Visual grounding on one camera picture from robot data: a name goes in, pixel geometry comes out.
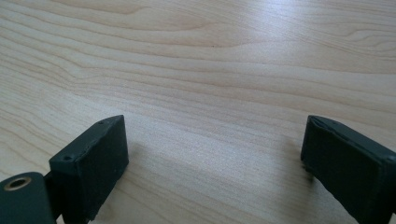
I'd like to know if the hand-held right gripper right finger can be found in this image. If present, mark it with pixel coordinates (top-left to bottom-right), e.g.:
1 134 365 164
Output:
300 114 396 224

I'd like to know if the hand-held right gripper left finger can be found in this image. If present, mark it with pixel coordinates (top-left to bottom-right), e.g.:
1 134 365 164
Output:
49 114 130 224

